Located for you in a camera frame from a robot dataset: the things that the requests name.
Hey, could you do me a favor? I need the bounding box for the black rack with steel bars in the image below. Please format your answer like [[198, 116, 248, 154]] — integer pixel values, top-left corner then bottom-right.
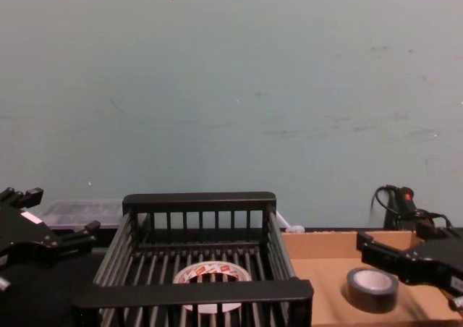
[[72, 191, 315, 327]]

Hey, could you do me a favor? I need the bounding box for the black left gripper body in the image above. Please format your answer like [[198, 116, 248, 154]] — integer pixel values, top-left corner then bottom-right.
[[0, 202, 75, 270]]

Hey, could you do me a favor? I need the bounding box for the black corded tool red switch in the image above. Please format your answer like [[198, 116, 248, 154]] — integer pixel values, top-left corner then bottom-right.
[[372, 184, 454, 234]]

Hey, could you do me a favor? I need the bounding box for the clear plastic case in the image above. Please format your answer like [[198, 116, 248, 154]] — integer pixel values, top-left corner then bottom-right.
[[37, 198, 128, 231]]

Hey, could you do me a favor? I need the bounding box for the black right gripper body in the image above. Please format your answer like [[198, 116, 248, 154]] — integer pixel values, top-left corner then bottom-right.
[[407, 232, 463, 300]]

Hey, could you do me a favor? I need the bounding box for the shallow brown cardboard tray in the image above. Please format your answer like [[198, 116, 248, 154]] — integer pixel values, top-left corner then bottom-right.
[[280, 229, 463, 327]]

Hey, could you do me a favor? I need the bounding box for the white three-armed plastic piece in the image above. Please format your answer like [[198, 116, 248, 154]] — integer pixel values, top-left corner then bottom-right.
[[274, 211, 305, 234]]

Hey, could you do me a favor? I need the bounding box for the roll of silver tape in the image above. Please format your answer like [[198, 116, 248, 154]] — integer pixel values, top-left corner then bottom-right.
[[346, 267, 400, 315]]

